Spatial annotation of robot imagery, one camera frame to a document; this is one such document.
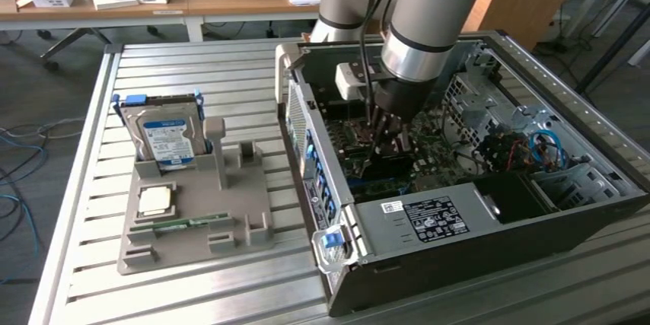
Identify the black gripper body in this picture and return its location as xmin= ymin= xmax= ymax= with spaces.
xmin=373 ymin=73 xmax=439 ymax=121

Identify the wooden desk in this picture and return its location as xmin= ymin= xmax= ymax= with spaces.
xmin=186 ymin=0 xmax=394 ymax=43
xmin=0 ymin=0 xmax=189 ymax=71

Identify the blue floor cable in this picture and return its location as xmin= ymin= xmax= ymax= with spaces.
xmin=0 ymin=126 xmax=49 ymax=286

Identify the CPU socket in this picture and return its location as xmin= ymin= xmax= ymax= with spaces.
xmin=342 ymin=118 xmax=376 ymax=147

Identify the grey parts rack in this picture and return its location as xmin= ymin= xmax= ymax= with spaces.
xmin=116 ymin=117 xmax=277 ymax=276

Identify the black red power wire bundle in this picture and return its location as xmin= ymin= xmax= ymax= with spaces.
xmin=479 ymin=130 xmax=532 ymax=174

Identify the grey chipset heatsink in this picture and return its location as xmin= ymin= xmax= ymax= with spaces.
xmin=413 ymin=177 xmax=445 ymax=193

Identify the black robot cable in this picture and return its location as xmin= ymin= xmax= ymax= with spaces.
xmin=356 ymin=0 xmax=394 ymax=116

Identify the black open PC case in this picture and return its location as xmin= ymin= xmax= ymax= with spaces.
xmin=276 ymin=30 xmax=650 ymax=318

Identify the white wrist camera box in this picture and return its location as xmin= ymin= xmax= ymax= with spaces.
xmin=333 ymin=62 xmax=376 ymax=100

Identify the grey floor cable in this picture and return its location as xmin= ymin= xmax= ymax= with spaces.
xmin=0 ymin=117 xmax=85 ymax=139

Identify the grey power supply unit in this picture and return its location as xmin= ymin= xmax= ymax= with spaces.
xmin=353 ymin=182 xmax=501 ymax=257

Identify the silver CPU chip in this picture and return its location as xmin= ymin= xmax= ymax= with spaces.
xmin=137 ymin=186 xmax=172 ymax=216

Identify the blue expansion card retainer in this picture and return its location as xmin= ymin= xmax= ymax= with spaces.
xmin=302 ymin=130 xmax=337 ymax=227

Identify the black expansion slot blue clip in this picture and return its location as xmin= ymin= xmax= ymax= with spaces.
xmin=352 ymin=183 xmax=413 ymax=196

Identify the black metal post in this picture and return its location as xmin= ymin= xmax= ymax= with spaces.
xmin=575 ymin=0 xmax=650 ymax=94

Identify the blue data wire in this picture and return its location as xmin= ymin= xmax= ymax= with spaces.
xmin=527 ymin=131 xmax=572 ymax=169

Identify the hard disk with blue caddy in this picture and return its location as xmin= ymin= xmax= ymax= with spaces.
xmin=109 ymin=88 xmax=212 ymax=172

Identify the green RAM stick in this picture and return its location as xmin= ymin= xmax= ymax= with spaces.
xmin=129 ymin=213 xmax=229 ymax=233

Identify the green motherboard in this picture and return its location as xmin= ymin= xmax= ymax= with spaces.
xmin=321 ymin=100 xmax=488 ymax=204

